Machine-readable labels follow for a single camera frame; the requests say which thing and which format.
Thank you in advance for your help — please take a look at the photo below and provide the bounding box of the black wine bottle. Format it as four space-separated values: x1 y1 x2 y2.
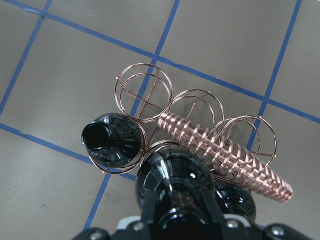
135 146 214 240

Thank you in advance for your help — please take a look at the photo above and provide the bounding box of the black bottle in basket rear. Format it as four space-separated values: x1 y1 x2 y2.
214 180 257 222

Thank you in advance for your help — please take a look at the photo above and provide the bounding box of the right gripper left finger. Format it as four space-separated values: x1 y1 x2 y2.
141 190 158 240

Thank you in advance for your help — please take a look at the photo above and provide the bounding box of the copper wire wine basket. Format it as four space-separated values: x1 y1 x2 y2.
89 63 293 202

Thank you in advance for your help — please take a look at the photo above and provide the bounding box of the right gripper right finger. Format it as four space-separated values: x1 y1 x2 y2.
199 190 224 240

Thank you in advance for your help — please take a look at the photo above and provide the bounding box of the black bottle in basket front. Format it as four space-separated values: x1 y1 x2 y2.
81 112 142 168

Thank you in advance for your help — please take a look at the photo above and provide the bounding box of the black bottle in basket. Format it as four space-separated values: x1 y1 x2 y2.
214 180 257 222
81 112 142 168

